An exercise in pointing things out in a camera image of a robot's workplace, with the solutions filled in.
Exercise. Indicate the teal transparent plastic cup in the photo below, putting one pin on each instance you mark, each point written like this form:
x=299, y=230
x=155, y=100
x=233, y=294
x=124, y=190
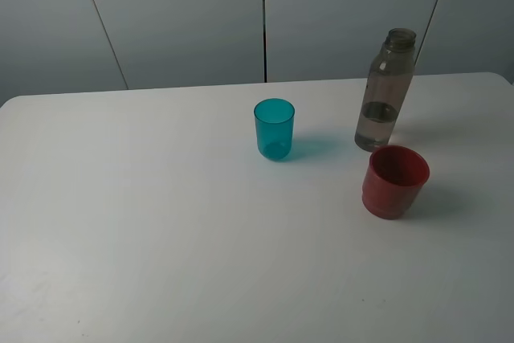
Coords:
x=274, y=122

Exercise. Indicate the grey transparent water bottle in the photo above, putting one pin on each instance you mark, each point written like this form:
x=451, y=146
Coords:
x=389, y=79

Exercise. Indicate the red plastic cup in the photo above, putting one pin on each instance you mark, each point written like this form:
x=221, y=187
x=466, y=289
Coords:
x=393, y=180

